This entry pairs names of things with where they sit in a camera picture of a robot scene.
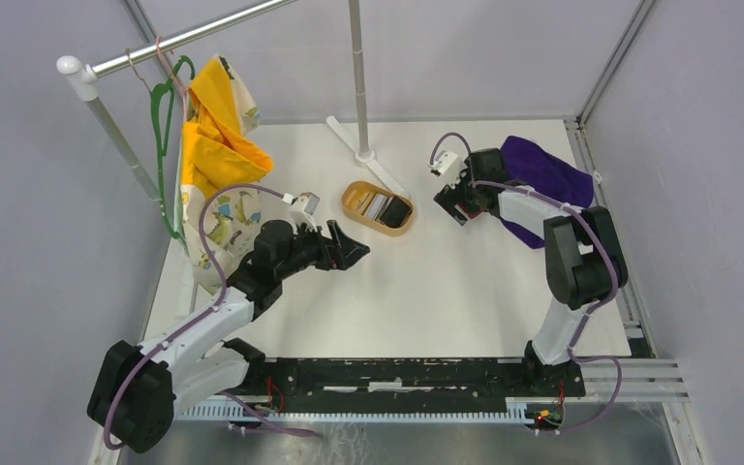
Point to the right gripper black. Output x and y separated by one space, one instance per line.
449 197

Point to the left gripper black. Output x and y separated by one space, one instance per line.
340 252

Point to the oval wooden tray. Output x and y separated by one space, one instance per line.
358 194

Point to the black credit card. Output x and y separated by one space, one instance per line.
395 214

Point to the red card holder wallet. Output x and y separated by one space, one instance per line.
471 208

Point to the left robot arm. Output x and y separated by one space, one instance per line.
141 387

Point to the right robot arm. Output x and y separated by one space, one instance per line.
584 268

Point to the silver credit card in tray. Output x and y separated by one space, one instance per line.
376 206

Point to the purple cloth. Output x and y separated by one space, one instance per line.
526 161

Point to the yellow dinosaur print garment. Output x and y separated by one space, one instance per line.
220 212

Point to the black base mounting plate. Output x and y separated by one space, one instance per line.
405 385

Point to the green clothes hanger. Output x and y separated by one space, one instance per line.
161 107

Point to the metal clothes rack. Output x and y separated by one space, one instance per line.
83 77

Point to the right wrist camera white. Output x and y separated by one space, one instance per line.
446 164

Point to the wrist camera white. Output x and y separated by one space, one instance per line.
446 164
303 209

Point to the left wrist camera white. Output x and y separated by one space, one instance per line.
303 209

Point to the white cable duct strip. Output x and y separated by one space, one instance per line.
221 408

